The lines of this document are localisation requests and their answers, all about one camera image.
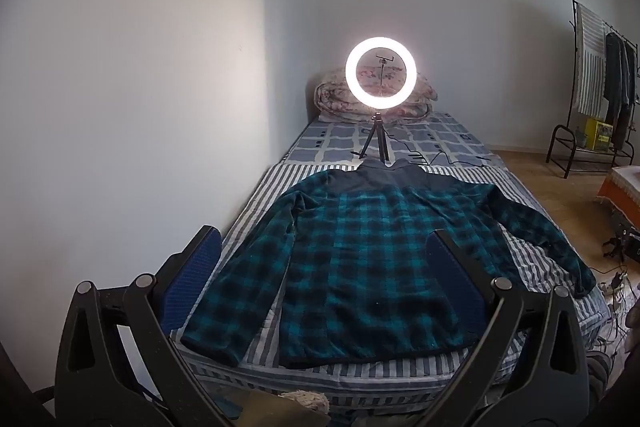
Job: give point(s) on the black metal clothes rack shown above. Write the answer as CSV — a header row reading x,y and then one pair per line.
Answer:
x,y
567,145

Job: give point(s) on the striped hanging towel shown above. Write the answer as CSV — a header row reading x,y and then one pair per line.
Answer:
x,y
590,62

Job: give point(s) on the power strip with cables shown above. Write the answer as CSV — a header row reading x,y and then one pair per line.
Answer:
x,y
620,296

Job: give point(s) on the black device on floor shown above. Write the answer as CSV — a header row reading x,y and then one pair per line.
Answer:
x,y
624,245

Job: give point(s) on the folded floral comforter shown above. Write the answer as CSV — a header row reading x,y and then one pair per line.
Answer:
x,y
336,103

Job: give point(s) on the orange covered low table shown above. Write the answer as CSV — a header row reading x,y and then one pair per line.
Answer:
x,y
621,188

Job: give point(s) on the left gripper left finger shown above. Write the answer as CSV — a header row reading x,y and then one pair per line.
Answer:
x,y
118,364

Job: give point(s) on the teal plaid fleece jacket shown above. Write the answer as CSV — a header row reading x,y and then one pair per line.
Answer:
x,y
343,253

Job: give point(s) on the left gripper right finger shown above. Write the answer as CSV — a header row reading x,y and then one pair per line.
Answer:
x,y
549,385

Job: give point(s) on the dark hanging clothes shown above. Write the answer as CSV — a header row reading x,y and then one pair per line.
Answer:
x,y
620,86

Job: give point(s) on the ring light on tripod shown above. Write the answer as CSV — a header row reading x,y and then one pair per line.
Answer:
x,y
380,103

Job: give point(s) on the yellow box on rack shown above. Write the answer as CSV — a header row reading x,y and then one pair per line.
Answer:
x,y
598,135

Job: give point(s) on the striped blue white quilt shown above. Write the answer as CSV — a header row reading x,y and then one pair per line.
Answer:
x,y
390,383

